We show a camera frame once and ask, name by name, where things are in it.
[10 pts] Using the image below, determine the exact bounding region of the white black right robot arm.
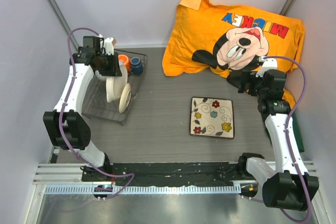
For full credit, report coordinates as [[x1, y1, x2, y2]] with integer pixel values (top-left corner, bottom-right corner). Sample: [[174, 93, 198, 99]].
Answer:
[[237, 69, 319, 211]]

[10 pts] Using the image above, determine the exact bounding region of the orange Mickey pillow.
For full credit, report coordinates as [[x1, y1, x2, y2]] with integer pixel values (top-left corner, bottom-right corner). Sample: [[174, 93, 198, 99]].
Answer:
[[162, 0, 306, 109]]

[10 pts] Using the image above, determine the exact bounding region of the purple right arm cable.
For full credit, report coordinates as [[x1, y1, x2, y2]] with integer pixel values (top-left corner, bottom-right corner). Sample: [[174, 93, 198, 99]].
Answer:
[[246, 56, 310, 222]]

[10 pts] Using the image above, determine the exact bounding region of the small cream plate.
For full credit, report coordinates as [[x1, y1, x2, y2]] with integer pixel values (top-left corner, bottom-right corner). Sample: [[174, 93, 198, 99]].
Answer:
[[119, 83, 132, 113]]

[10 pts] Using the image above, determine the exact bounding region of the orange mug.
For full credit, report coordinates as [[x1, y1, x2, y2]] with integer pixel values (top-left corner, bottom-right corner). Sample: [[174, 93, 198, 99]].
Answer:
[[118, 55, 131, 72]]

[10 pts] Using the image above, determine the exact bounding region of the white slotted cable duct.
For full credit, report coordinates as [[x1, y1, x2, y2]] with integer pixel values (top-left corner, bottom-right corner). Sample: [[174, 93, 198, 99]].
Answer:
[[45, 184, 241, 195]]

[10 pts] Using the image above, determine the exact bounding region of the black wire dish rack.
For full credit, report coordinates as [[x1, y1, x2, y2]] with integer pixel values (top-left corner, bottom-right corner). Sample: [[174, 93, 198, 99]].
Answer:
[[81, 49, 148, 125]]

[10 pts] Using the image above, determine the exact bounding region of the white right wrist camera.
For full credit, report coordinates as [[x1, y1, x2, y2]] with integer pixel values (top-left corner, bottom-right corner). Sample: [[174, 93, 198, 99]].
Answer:
[[256, 56, 278, 78]]

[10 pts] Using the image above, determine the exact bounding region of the large white oval dish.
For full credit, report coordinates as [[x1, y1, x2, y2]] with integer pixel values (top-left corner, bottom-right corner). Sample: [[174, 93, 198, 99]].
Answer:
[[106, 60, 128, 103]]

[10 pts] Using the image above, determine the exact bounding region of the square floral plate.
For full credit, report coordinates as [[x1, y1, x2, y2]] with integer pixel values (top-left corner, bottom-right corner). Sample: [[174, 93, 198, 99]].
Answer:
[[189, 97, 235, 139]]

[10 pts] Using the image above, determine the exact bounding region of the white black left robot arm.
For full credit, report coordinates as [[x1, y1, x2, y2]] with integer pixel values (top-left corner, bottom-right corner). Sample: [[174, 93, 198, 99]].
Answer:
[[43, 44, 121, 182]]

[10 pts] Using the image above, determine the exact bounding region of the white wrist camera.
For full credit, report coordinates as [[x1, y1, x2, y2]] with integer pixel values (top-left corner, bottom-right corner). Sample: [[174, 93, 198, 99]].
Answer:
[[256, 56, 278, 78], [100, 37, 116, 55]]

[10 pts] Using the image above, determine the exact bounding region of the white ribbed bowl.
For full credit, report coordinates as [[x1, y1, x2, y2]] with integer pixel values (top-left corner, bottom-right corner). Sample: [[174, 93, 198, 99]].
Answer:
[[95, 71, 107, 82]]

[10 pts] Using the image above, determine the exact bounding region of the blue mug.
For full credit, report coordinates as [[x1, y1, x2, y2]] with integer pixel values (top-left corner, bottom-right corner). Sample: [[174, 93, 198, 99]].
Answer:
[[130, 57, 143, 75]]

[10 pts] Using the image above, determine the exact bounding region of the aluminium frame rail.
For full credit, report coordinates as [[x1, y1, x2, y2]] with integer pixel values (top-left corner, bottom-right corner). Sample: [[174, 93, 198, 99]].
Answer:
[[33, 159, 321, 185]]

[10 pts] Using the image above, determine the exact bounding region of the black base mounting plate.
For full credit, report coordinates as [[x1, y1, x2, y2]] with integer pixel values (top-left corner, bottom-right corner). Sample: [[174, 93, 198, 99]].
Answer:
[[81, 161, 259, 187]]

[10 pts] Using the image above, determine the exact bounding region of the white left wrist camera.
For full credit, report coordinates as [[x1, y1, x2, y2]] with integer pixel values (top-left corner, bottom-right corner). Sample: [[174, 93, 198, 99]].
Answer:
[[100, 37, 116, 55]]

